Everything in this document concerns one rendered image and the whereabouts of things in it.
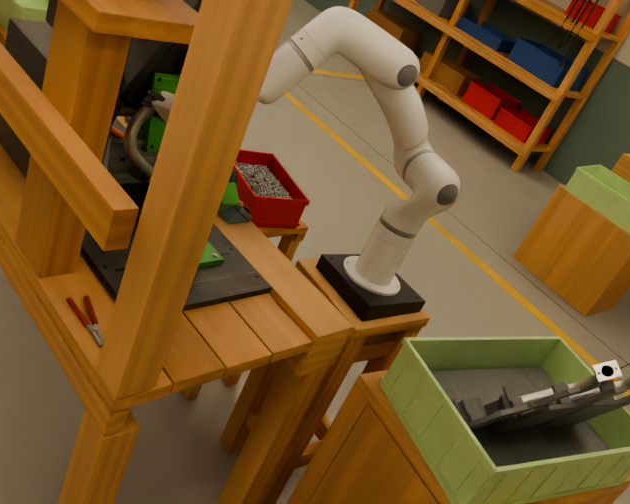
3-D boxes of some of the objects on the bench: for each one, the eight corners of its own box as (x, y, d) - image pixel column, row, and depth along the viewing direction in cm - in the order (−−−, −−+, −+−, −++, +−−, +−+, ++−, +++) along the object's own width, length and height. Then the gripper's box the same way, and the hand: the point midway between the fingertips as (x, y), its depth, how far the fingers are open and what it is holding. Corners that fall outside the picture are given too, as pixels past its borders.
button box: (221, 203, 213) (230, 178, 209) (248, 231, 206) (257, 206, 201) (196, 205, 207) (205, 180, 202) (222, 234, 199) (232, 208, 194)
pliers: (65, 300, 149) (66, 296, 149) (87, 298, 153) (88, 294, 152) (90, 349, 140) (91, 345, 140) (113, 346, 144) (114, 342, 143)
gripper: (163, 106, 154) (120, 91, 165) (198, 154, 166) (156, 137, 177) (184, 84, 156) (141, 70, 168) (218, 133, 168) (175, 118, 180)
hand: (153, 106), depth 171 cm, fingers closed on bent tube, 3 cm apart
